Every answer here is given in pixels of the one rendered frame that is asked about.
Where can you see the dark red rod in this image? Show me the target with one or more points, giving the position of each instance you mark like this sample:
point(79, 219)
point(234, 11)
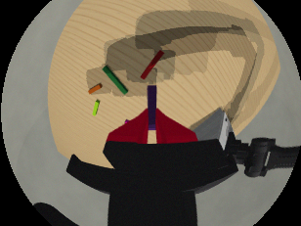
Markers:
point(152, 64)

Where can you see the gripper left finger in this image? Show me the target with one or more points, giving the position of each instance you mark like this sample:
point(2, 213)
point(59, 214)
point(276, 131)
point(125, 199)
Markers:
point(135, 130)

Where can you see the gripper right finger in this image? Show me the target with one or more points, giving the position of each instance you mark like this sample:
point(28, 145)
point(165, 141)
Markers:
point(170, 131)

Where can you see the orange rod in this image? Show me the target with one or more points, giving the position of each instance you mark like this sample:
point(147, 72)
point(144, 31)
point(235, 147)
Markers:
point(99, 86)

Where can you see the dark purple rod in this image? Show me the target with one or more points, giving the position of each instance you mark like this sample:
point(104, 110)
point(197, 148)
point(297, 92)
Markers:
point(152, 90)

